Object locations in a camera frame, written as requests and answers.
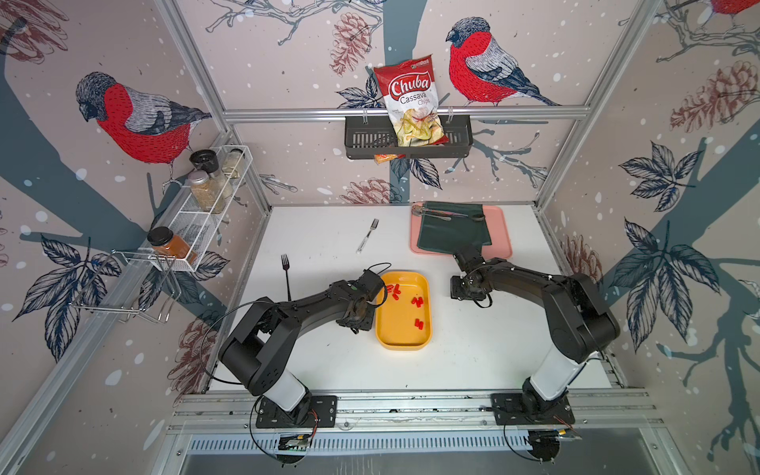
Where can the chrome wire holder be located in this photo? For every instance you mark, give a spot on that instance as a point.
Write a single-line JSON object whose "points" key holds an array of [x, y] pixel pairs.
{"points": [[152, 300]]}

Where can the clear spice jar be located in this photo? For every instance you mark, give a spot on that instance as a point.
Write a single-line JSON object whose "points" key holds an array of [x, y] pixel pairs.
{"points": [[233, 165]]}

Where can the small snack packet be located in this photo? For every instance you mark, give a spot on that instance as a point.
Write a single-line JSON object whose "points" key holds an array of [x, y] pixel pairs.
{"points": [[382, 158]]}

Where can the iridescent metal spoon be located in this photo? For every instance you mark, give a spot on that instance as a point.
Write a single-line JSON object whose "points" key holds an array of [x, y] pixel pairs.
{"points": [[474, 218]]}

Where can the red cassava chips bag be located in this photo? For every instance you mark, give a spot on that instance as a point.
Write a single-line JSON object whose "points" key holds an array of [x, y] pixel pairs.
{"points": [[411, 101]]}

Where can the silver fork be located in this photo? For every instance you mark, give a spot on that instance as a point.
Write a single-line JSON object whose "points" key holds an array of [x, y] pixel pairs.
{"points": [[373, 227]]}

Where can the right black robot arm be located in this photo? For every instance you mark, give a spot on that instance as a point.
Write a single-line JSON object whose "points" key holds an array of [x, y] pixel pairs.
{"points": [[580, 322]]}

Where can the black wall basket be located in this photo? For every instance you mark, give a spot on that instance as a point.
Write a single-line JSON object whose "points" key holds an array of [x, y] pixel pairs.
{"points": [[365, 139]]}

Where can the silver lid spice jar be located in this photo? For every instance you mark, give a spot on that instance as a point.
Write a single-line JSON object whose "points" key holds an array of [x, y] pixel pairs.
{"points": [[206, 192]]}

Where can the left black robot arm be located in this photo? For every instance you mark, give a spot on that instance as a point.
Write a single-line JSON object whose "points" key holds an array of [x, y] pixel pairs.
{"points": [[258, 349]]}

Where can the white wire spice rack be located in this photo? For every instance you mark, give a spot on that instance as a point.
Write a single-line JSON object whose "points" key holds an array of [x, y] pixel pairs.
{"points": [[200, 228]]}

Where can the pink plastic tray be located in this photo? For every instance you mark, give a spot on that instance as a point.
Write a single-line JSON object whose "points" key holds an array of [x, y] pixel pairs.
{"points": [[501, 245]]}

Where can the yellow plastic storage box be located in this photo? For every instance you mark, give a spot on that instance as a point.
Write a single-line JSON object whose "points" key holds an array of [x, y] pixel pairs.
{"points": [[395, 319]]}

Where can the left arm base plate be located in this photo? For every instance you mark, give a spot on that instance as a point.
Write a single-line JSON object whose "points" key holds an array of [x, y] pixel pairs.
{"points": [[312, 412]]}

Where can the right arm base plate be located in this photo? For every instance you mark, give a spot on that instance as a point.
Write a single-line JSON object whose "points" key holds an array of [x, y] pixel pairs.
{"points": [[518, 409]]}

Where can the black fork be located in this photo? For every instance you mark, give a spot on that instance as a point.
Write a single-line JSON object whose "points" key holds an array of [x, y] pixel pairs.
{"points": [[286, 267]]}

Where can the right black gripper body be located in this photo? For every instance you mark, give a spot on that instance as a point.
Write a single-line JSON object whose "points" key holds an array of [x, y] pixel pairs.
{"points": [[459, 289]]}

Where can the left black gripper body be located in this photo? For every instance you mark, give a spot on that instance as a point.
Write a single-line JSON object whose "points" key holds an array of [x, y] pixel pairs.
{"points": [[365, 322]]}

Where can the dark green cloth napkin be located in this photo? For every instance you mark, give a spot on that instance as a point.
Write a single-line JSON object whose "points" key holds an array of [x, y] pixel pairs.
{"points": [[448, 237]]}

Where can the orange spice jar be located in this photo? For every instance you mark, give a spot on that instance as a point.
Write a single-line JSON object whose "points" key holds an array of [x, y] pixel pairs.
{"points": [[166, 243]]}

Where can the black lid spice jar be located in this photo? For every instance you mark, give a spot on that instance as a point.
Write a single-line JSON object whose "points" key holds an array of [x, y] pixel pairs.
{"points": [[207, 160]]}

